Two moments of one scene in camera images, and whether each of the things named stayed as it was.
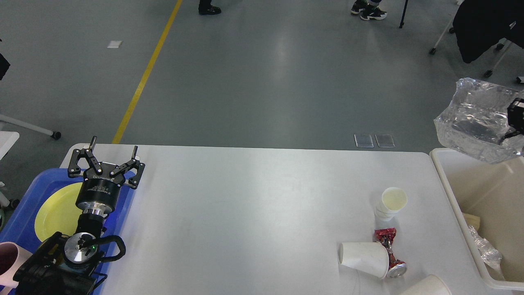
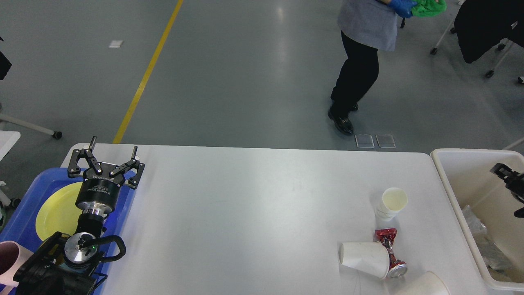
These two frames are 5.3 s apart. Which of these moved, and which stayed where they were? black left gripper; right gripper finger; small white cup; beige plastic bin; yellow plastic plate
Moved: right gripper finger
Stayed: yellow plastic plate; black left gripper; small white cup; beige plastic bin
